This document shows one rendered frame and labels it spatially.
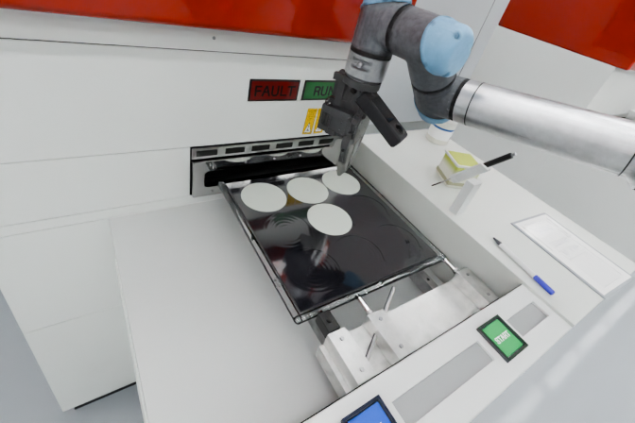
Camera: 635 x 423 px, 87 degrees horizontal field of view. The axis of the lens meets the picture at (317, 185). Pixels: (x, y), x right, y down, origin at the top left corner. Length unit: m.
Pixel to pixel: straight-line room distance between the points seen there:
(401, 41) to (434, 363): 0.46
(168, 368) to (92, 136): 0.40
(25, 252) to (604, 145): 0.98
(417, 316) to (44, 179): 0.70
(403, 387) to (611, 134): 0.43
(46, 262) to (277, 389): 0.54
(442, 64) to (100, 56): 0.51
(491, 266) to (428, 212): 0.17
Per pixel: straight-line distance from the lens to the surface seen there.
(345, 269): 0.65
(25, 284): 0.93
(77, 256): 0.89
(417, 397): 0.50
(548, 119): 0.60
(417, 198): 0.83
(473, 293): 0.75
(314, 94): 0.80
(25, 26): 0.64
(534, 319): 0.70
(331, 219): 0.73
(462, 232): 0.77
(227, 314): 0.65
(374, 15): 0.60
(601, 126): 0.60
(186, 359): 0.61
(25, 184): 0.76
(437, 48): 0.53
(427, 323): 0.67
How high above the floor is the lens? 1.37
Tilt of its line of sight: 35 degrees down
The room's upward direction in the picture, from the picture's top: 16 degrees clockwise
